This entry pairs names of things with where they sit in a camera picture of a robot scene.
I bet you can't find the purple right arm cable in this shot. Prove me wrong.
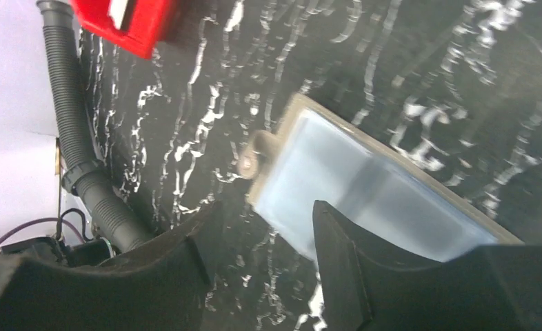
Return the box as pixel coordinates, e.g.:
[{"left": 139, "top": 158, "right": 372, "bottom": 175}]
[{"left": 0, "top": 217, "right": 87, "bottom": 257}]

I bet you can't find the grey leather card holder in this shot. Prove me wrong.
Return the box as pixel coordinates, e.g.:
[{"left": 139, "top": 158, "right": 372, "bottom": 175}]
[{"left": 237, "top": 93, "right": 519, "bottom": 262}]

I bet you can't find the stack of credit cards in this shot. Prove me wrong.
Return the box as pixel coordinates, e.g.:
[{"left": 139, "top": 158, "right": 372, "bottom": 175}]
[{"left": 108, "top": 0, "right": 136, "bottom": 30}]

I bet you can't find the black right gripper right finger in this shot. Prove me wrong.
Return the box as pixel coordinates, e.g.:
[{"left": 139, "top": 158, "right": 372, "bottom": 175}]
[{"left": 312, "top": 201, "right": 542, "bottom": 330}]

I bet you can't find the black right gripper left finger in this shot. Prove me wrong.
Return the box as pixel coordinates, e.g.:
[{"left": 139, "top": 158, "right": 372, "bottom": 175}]
[{"left": 0, "top": 201, "right": 223, "bottom": 330}]

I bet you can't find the black corrugated hose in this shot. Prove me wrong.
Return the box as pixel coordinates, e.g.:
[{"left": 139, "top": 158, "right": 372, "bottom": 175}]
[{"left": 35, "top": 0, "right": 155, "bottom": 254}]

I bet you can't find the red plastic bin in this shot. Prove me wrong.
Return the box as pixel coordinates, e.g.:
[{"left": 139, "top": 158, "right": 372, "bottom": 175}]
[{"left": 70, "top": 0, "right": 179, "bottom": 59}]

